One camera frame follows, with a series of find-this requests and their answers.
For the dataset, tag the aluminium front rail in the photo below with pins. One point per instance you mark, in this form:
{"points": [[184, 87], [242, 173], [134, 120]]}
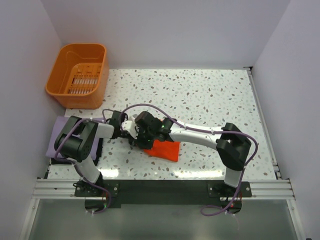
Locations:
{"points": [[260, 189]]}

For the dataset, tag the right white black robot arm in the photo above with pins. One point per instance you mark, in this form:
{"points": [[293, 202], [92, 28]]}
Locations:
{"points": [[232, 145]]}

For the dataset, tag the orange t shirt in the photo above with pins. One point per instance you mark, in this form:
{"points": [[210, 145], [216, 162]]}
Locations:
{"points": [[165, 150]]}

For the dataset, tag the orange plastic basket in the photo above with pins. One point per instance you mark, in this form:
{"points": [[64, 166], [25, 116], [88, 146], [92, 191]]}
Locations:
{"points": [[79, 76]]}

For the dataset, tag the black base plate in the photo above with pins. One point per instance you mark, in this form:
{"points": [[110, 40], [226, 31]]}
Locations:
{"points": [[116, 193]]}

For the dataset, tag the aluminium table edge rail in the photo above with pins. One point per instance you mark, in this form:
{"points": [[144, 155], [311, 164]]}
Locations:
{"points": [[275, 164]]}

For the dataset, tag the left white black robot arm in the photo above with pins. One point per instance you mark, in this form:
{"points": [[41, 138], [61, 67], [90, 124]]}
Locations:
{"points": [[74, 144]]}

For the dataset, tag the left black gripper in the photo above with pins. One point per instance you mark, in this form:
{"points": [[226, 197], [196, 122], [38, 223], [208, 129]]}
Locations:
{"points": [[130, 142]]}

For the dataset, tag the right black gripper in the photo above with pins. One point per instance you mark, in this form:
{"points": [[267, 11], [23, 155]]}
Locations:
{"points": [[141, 144]]}

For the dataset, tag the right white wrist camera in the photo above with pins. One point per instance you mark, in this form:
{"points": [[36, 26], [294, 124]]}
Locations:
{"points": [[129, 126]]}

